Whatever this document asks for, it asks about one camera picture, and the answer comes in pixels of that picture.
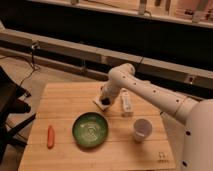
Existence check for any dark eraser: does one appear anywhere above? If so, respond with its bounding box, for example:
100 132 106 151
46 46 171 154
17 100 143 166
101 98 110 105

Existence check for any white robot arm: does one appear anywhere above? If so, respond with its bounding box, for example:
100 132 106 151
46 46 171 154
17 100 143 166
99 63 213 171

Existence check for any white sponge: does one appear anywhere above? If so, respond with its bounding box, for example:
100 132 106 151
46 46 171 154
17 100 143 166
93 97 109 111

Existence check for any white remote controller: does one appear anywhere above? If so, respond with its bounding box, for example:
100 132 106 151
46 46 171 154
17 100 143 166
121 89 133 117

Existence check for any green bowl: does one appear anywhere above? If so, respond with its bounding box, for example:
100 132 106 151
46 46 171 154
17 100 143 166
72 112 108 148

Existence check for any white plastic cup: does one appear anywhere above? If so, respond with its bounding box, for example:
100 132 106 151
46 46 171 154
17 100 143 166
133 119 152 142

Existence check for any orange carrot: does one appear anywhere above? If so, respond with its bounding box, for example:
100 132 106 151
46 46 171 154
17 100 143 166
47 125 55 149

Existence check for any black chair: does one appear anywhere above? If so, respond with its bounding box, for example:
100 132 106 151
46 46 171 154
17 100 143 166
0 66 35 164

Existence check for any black cable left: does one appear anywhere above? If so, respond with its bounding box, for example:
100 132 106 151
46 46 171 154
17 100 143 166
0 44 43 88

